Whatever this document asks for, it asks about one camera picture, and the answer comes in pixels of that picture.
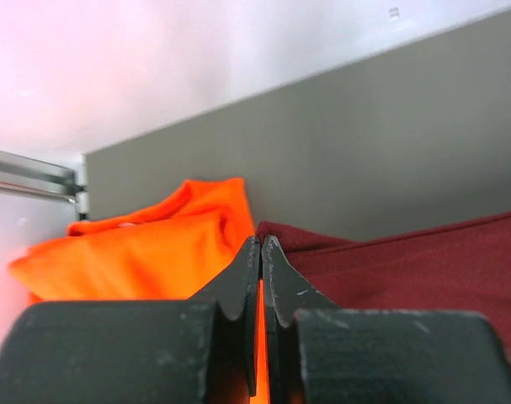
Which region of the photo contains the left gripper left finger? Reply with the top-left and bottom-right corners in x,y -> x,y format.
0,237 -> 260,403

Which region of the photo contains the dark red t shirt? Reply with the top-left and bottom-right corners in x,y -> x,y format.
256,212 -> 511,355

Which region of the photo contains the orange folded t shirt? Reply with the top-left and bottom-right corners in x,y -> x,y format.
8,176 -> 267,404

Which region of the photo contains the aluminium frame rail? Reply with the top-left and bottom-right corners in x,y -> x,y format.
0,151 -> 88,221

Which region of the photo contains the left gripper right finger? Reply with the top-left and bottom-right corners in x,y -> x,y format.
261,236 -> 511,403

